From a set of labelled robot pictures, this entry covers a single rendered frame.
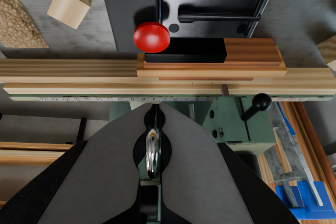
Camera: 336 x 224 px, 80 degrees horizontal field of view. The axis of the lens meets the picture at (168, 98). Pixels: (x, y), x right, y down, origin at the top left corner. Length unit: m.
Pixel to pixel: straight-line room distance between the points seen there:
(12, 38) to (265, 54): 0.37
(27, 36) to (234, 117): 0.32
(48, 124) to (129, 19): 2.85
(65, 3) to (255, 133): 0.27
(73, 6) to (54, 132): 2.69
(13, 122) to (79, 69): 2.79
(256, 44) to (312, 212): 0.92
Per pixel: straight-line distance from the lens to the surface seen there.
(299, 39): 0.40
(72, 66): 0.39
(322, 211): 1.18
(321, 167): 1.82
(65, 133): 2.88
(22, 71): 0.42
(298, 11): 0.36
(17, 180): 2.88
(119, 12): 0.17
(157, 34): 0.16
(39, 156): 2.36
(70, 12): 0.28
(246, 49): 0.34
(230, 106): 0.29
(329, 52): 0.42
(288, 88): 0.42
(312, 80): 0.46
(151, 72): 0.31
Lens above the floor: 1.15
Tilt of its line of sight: 31 degrees down
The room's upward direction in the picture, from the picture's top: 179 degrees clockwise
